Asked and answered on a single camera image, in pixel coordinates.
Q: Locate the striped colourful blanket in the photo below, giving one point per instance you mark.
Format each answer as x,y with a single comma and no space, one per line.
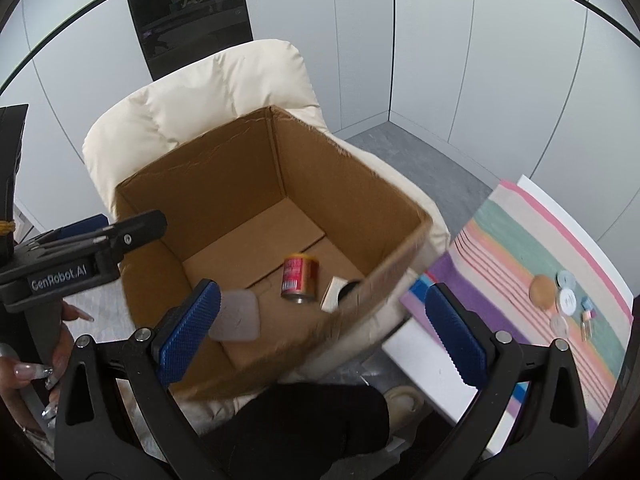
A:
530,299

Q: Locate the white round compact case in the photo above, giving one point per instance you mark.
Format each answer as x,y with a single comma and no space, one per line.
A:
566,302

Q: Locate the black wall screen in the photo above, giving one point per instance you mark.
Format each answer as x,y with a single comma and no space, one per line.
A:
176,33

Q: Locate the grey-blue round puff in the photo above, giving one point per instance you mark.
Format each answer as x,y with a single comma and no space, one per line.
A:
565,279

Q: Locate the brown cardboard box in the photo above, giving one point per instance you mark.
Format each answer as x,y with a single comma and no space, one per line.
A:
238,200

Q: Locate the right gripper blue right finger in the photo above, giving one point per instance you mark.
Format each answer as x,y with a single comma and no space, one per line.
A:
454,325

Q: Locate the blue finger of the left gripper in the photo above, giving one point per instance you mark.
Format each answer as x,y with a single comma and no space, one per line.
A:
81,227

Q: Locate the small pastel clips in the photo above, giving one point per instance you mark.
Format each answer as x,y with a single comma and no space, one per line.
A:
587,316

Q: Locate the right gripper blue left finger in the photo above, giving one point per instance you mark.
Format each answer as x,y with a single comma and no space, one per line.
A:
182,330

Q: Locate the white cube box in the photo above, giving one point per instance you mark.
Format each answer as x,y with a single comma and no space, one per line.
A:
338,289

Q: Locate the tan round powder puff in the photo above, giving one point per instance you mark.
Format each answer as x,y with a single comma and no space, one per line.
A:
542,292

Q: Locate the cream padded chair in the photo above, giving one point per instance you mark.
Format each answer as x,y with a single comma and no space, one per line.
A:
201,97

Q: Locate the white table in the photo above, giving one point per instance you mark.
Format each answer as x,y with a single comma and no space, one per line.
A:
450,359

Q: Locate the clear round lid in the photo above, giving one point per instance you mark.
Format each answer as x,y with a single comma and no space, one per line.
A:
559,326

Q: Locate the red tin can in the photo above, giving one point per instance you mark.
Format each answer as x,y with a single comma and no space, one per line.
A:
300,278

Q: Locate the left hand with long nails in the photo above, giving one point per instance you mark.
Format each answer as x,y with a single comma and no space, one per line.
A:
17,375

